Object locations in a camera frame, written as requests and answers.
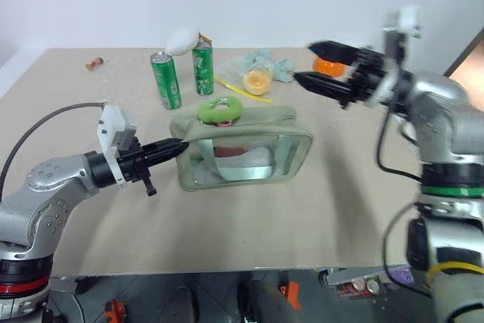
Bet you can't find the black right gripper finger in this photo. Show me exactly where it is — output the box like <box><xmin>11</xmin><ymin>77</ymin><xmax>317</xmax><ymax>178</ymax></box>
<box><xmin>293</xmin><ymin>71</ymin><xmax>353</xmax><ymax>100</ymax></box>
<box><xmin>306</xmin><ymin>39</ymin><xmax>365</xmax><ymax>66</ymax></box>

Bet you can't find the yellow plastic strip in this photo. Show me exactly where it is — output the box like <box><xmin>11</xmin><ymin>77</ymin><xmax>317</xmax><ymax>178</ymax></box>
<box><xmin>214</xmin><ymin>74</ymin><xmax>274</xmax><ymax>104</ymax></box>

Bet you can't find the green plush donut keychain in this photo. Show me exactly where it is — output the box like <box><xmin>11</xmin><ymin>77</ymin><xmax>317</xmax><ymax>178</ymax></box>
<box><xmin>197</xmin><ymin>96</ymin><xmax>245</xmax><ymax>126</ymax></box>

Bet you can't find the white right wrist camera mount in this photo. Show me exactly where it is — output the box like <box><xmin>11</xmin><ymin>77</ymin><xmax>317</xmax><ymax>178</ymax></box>
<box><xmin>382</xmin><ymin>5</ymin><xmax>423</xmax><ymax>42</ymax></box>

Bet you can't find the green pouch with clear window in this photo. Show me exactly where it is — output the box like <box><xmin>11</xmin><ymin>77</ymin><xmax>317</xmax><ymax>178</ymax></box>
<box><xmin>168</xmin><ymin>105</ymin><xmax>315</xmax><ymax>192</ymax></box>

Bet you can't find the light blue cloth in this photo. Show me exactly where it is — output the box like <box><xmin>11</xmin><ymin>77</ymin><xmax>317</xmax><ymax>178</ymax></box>
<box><xmin>241</xmin><ymin>48</ymin><xmax>296</xmax><ymax>84</ymax></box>

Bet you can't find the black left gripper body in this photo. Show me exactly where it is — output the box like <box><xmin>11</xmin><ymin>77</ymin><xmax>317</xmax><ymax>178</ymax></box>
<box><xmin>116</xmin><ymin>139</ymin><xmax>158</xmax><ymax>197</ymax></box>

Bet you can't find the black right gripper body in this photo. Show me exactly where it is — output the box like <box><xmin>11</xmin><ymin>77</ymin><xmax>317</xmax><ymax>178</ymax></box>
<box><xmin>339</xmin><ymin>45</ymin><xmax>402</xmax><ymax>111</ymax></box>

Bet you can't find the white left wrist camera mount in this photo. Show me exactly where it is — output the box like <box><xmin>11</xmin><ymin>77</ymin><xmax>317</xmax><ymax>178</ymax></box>
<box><xmin>96</xmin><ymin>104</ymin><xmax>139</xmax><ymax>190</ymax></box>

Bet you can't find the yellow tape roll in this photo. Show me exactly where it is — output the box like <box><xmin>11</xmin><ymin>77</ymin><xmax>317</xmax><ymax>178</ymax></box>
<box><xmin>241</xmin><ymin>69</ymin><xmax>273</xmax><ymax>96</ymax></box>

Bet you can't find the orange clip under table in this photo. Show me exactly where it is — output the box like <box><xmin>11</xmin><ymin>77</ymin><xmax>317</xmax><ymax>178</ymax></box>
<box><xmin>104</xmin><ymin>299</ymin><xmax>129</xmax><ymax>323</ymax></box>
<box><xmin>278</xmin><ymin>281</ymin><xmax>303</xmax><ymax>312</ymax></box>

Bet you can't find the orange round object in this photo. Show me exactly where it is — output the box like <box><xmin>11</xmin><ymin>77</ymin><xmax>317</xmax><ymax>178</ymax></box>
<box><xmin>312</xmin><ymin>54</ymin><xmax>349</xmax><ymax>78</ymax></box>

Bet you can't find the brown door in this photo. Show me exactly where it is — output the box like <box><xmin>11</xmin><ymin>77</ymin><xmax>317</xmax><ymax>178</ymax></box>
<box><xmin>442</xmin><ymin>26</ymin><xmax>484</xmax><ymax>82</ymax></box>

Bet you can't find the black lower right arm cable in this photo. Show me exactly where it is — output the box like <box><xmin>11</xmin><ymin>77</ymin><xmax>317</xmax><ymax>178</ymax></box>
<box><xmin>380</xmin><ymin>200</ymin><xmax>434</xmax><ymax>298</ymax></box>

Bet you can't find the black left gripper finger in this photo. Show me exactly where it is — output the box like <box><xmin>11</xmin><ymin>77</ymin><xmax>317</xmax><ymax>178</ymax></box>
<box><xmin>144</xmin><ymin>146</ymin><xmax>189</xmax><ymax>168</ymax></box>
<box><xmin>141</xmin><ymin>138</ymin><xmax>190</xmax><ymax>154</ymax></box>

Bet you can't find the metal tray with cans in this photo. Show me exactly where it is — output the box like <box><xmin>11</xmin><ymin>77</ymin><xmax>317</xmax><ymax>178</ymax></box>
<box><xmin>318</xmin><ymin>266</ymin><xmax>414</xmax><ymax>299</ymax></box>

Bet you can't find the green soda can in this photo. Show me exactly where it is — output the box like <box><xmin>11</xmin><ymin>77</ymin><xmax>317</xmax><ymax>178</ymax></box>
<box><xmin>150</xmin><ymin>51</ymin><xmax>184</xmax><ymax>110</ymax></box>
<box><xmin>191</xmin><ymin>41</ymin><xmax>217</xmax><ymax>96</ymax></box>

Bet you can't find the small brown thread spool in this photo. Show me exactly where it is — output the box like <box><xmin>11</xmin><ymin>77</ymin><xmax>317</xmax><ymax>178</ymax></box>
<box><xmin>84</xmin><ymin>57</ymin><xmax>106</xmax><ymax>73</ymax></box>

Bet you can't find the clear plastic bag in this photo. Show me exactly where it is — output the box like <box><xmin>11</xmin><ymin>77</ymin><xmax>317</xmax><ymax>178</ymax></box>
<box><xmin>216</xmin><ymin>50</ymin><xmax>277</xmax><ymax>92</ymax></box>

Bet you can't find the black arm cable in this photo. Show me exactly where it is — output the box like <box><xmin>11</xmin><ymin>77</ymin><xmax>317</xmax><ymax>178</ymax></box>
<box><xmin>375</xmin><ymin>109</ymin><xmax>425</xmax><ymax>181</ymax></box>
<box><xmin>380</xmin><ymin>200</ymin><xmax>434</xmax><ymax>298</ymax></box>

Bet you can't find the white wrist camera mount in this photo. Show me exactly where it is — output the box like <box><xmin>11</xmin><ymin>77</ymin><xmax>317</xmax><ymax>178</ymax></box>
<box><xmin>382</xmin><ymin>5</ymin><xmax>423</xmax><ymax>42</ymax></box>
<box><xmin>96</xmin><ymin>104</ymin><xmax>139</xmax><ymax>190</ymax></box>

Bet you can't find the grey left arm cable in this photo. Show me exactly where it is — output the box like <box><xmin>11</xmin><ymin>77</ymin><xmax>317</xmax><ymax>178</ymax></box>
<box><xmin>0</xmin><ymin>101</ymin><xmax>108</xmax><ymax>203</ymax></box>

